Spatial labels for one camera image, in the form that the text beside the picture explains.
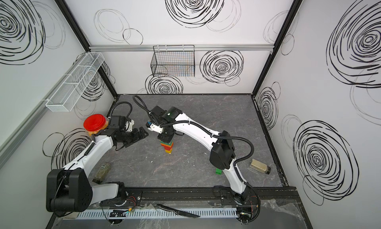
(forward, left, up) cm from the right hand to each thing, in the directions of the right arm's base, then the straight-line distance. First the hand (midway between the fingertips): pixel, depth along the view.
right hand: (166, 138), depth 80 cm
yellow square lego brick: (-2, 0, -13) cm, 13 cm away
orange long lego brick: (-2, -2, -6) cm, 7 cm away
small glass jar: (-10, -52, -12) cm, 54 cm away
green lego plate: (-7, -3, +8) cm, 11 cm away
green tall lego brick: (-13, -29, -13) cm, 34 cm away
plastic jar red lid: (+5, +39, +5) cm, 40 cm away
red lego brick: (-1, 0, -10) cm, 11 cm away
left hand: (+3, +15, -5) cm, 16 cm away
